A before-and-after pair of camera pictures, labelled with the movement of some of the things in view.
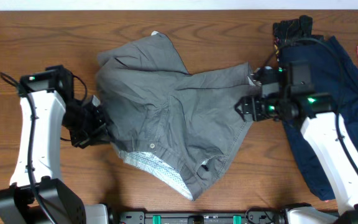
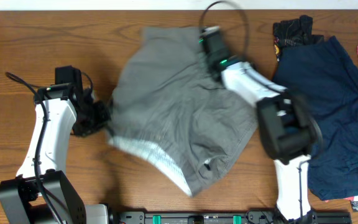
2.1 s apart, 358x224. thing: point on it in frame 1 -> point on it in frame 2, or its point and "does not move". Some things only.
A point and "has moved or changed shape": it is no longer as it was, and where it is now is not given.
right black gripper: [258, 112] -> [207, 56]
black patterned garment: [285, 31] does not move
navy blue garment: [355, 91] does not move
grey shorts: [184, 126] has moved or changed shape
